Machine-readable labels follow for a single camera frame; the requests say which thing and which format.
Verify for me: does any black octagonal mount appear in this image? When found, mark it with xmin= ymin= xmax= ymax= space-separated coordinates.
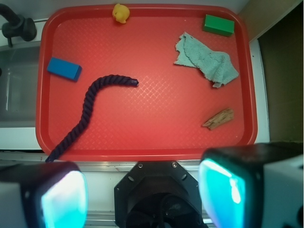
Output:
xmin=114 ymin=161 xmax=207 ymax=228

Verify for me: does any teal crumpled cloth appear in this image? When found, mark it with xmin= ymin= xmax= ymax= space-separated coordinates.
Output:
xmin=174 ymin=32 xmax=239 ymax=88

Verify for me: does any red plastic tray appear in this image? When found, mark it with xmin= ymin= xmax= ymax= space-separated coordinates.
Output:
xmin=36 ymin=4 xmax=257 ymax=161

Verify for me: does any blue rectangular block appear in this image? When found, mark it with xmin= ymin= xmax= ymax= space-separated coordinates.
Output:
xmin=47 ymin=57 xmax=82 ymax=81

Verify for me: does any brown wood chip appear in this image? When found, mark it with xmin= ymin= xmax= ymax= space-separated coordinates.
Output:
xmin=202 ymin=108 xmax=234 ymax=130

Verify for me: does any black faucet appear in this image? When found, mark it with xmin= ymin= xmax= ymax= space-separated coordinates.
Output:
xmin=0 ymin=4 xmax=37 ymax=48

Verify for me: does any stainless steel sink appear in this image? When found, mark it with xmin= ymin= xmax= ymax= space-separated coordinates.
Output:
xmin=0 ymin=47 xmax=40 ymax=128

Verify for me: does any dark purple twisted rope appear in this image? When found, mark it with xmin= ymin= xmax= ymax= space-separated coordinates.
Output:
xmin=45 ymin=74 xmax=140 ymax=163

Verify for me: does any green rectangular block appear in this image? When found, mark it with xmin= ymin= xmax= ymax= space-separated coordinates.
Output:
xmin=202 ymin=14 xmax=235 ymax=37

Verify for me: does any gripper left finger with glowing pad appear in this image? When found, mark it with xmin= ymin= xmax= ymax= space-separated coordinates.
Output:
xmin=0 ymin=162 xmax=88 ymax=228

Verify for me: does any yellow rubber duck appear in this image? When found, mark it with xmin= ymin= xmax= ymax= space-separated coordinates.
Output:
xmin=112 ymin=3 xmax=130 ymax=24

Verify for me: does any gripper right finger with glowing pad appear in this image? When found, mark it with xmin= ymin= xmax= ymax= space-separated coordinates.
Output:
xmin=198 ymin=142 xmax=304 ymax=228

